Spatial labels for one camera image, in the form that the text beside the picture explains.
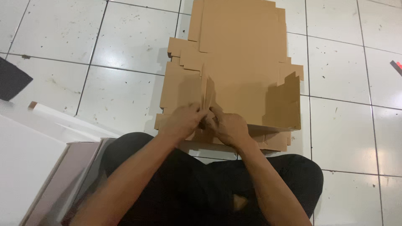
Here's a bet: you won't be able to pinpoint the stack of flat cardboard sheets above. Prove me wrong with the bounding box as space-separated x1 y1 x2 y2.
154 37 292 152

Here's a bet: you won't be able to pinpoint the person's black trousers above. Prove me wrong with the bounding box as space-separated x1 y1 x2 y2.
61 132 324 226

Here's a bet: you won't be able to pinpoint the white cardboard sheet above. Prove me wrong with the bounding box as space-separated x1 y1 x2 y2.
28 101 121 142

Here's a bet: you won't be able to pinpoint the red and black tool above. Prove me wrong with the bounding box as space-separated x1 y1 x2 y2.
390 60 402 77

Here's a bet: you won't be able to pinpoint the black flat mat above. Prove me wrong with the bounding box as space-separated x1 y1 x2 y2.
0 56 34 101

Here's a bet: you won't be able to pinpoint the person's right hand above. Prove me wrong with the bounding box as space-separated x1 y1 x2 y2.
206 106 252 148

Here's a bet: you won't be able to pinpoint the brown cardboard box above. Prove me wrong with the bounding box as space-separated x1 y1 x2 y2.
160 0 304 132

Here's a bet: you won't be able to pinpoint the person's left hand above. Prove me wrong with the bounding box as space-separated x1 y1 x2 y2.
158 103 208 141

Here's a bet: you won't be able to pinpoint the white folded cardboard box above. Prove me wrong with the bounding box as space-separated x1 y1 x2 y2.
0 114 117 226

